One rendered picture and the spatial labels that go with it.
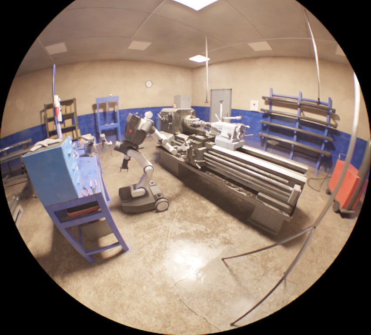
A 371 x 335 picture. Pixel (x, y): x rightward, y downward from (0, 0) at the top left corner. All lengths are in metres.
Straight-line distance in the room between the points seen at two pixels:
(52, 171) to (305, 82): 5.30
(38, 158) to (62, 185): 0.25
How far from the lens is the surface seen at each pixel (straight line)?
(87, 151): 1.87
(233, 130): 1.86
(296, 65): 4.95
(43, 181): 1.09
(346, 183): 3.05
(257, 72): 5.18
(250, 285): 1.57
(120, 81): 5.59
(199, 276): 1.49
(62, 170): 1.00
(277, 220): 1.82
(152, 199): 1.95
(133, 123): 1.54
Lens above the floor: 1.43
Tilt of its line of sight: 19 degrees down
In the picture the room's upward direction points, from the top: 1 degrees clockwise
